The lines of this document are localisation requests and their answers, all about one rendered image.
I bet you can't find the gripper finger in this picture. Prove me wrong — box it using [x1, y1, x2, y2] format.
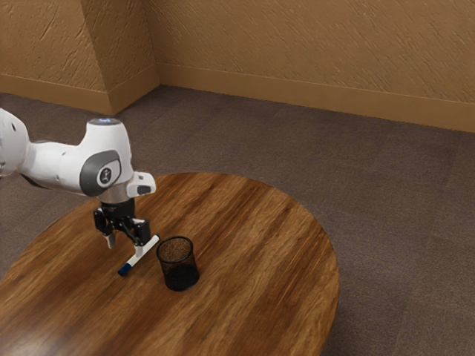
[93, 208, 117, 250]
[117, 217, 151, 258]

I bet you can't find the white pen with blue cap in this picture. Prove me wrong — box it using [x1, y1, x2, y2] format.
[117, 233, 161, 277]

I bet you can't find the black mesh pen holder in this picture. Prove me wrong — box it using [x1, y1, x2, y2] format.
[155, 235, 200, 292]

